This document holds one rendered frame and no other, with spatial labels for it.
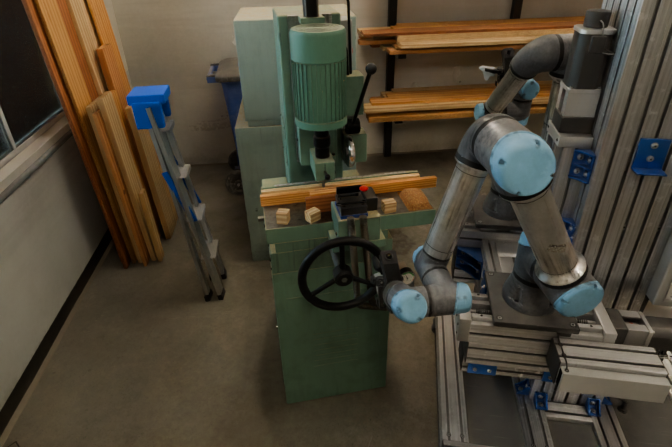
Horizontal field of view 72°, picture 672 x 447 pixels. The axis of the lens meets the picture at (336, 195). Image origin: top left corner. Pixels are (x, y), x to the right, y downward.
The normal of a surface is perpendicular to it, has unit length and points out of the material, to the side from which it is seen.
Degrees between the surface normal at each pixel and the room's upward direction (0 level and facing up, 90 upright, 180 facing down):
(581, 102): 90
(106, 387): 0
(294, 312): 90
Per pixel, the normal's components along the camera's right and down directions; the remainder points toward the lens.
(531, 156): 0.06, 0.39
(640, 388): -0.16, 0.49
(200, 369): -0.02, -0.87
